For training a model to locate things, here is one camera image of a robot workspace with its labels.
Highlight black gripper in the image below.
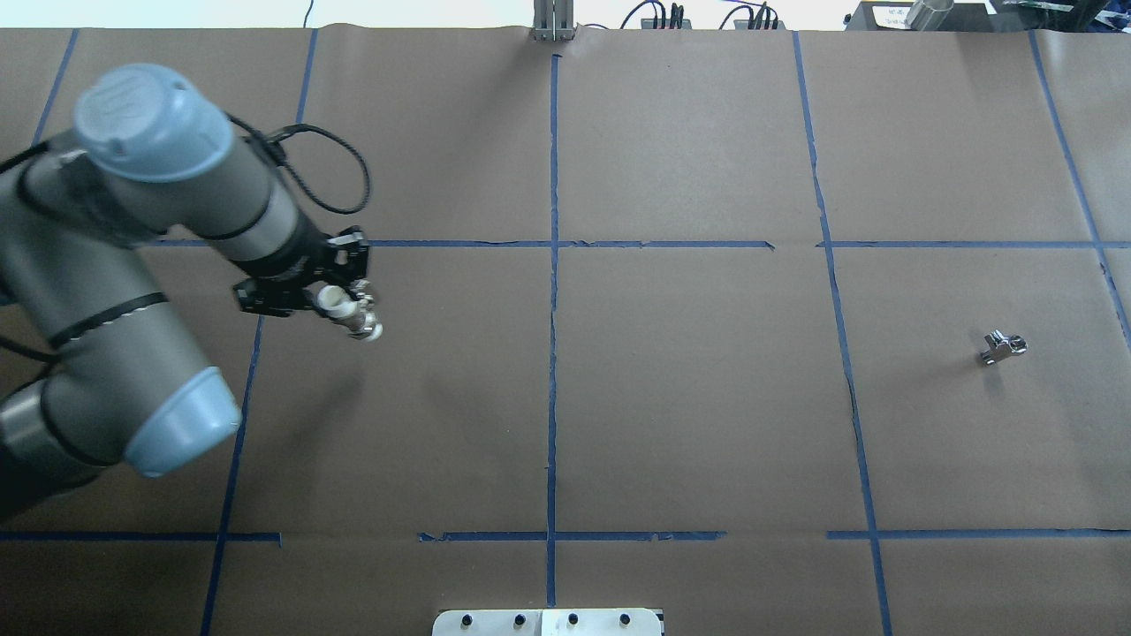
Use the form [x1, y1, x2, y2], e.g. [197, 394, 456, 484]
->
[234, 232, 375, 317]

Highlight small metal pipe fitting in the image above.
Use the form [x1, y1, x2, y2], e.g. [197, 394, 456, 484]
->
[978, 329, 1029, 367]

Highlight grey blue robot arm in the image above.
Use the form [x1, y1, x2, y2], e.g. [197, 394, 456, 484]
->
[3, 65, 383, 519]

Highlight white mounting column with base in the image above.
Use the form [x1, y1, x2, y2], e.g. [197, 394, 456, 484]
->
[431, 608, 666, 635]

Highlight brown paper table cover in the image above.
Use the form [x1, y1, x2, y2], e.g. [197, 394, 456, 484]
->
[3, 25, 1128, 635]

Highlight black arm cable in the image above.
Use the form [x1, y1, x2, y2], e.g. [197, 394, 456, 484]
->
[225, 113, 372, 216]

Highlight aluminium frame post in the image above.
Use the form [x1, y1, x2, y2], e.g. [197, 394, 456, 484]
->
[530, 0, 577, 42]

